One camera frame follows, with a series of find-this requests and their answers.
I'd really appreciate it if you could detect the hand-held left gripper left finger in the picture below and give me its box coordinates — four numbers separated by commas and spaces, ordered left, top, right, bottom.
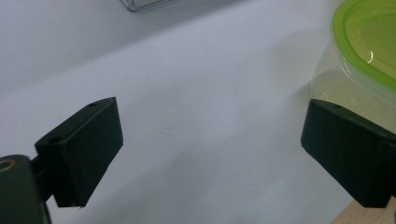
34, 96, 124, 209

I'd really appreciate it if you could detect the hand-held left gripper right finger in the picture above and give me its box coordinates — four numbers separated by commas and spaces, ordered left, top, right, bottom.
300, 98, 396, 209

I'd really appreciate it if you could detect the round green-lidded plastic container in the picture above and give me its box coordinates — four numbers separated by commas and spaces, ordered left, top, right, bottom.
309, 0, 396, 135

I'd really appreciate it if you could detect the white wire basket rack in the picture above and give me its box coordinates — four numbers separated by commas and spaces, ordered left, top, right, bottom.
120, 0, 179, 13

